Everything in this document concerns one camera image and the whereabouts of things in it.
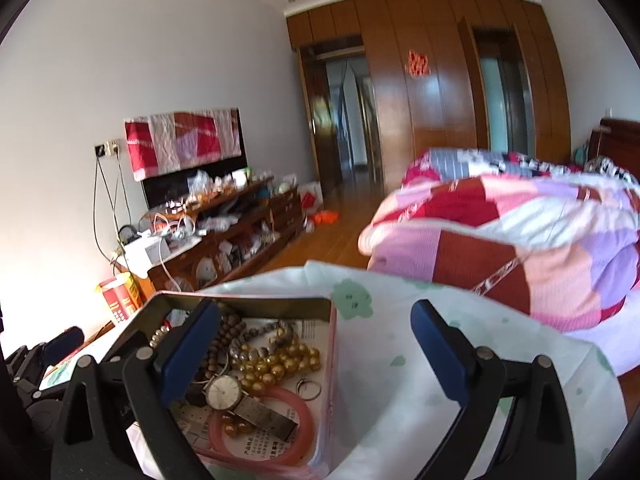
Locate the white cardboard box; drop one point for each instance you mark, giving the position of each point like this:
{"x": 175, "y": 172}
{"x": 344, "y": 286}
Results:
{"x": 145, "y": 255}

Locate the white pillow with green clouds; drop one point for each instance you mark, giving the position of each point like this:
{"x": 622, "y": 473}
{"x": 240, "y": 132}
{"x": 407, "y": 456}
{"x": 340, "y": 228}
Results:
{"x": 380, "y": 360}

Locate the white shopping bag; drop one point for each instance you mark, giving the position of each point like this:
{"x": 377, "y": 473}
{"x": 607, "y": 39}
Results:
{"x": 311, "y": 196}

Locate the silver wristwatch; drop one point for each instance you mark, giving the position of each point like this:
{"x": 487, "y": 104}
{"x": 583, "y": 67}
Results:
{"x": 223, "y": 392}

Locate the pile of cabinet clutter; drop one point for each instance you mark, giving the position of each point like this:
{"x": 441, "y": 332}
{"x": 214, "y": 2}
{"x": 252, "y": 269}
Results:
{"x": 220, "y": 195}

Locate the open wooden door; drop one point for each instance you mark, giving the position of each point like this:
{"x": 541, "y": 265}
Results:
{"x": 320, "y": 125}

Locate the wall power socket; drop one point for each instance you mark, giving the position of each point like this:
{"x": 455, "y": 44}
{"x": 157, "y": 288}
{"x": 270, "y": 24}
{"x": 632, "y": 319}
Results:
{"x": 107, "y": 148}

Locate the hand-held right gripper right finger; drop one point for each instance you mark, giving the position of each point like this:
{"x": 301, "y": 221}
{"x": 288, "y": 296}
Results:
{"x": 440, "y": 355}

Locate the red yellow cardboard box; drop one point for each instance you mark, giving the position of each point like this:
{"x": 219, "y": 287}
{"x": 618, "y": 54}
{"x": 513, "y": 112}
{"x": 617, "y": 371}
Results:
{"x": 120, "y": 300}

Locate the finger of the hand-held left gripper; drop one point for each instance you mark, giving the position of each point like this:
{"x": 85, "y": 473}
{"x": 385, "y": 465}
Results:
{"x": 62, "y": 342}

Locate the red white patchwork cloth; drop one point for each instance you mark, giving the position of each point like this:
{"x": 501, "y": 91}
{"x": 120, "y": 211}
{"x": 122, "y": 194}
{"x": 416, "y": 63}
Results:
{"x": 180, "y": 140}

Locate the glass panel door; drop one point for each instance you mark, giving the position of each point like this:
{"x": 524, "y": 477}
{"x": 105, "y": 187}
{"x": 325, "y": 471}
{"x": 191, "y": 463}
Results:
{"x": 502, "y": 95}

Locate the pink red patchwork quilt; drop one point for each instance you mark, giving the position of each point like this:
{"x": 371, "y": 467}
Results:
{"x": 500, "y": 240}

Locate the orange plastic bag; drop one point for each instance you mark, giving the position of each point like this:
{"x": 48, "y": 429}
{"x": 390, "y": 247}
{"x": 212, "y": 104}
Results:
{"x": 325, "y": 217}

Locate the wooden wall wardrobe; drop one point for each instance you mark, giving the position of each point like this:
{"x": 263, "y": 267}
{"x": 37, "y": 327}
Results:
{"x": 400, "y": 120}

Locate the black television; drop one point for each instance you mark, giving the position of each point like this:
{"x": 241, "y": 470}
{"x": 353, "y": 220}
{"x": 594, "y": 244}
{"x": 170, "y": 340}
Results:
{"x": 165, "y": 187}

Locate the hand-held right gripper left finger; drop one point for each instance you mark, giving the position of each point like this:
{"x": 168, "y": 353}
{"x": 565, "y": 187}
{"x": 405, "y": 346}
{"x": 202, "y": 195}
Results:
{"x": 187, "y": 355}

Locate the wooden television cabinet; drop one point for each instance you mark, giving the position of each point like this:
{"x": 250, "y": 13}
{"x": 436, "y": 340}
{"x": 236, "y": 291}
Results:
{"x": 250, "y": 240}

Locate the metal tin box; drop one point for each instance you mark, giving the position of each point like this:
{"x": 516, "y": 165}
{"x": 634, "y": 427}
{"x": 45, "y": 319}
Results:
{"x": 280, "y": 306}

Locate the grey cartoon print quilt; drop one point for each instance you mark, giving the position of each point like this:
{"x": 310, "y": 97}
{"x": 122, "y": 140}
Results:
{"x": 475, "y": 160}

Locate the wooden bed headboard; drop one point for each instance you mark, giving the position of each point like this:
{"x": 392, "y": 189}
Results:
{"x": 615, "y": 140}

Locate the red paper wall decoration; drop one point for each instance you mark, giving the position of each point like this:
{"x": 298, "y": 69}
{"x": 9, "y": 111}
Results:
{"x": 419, "y": 62}

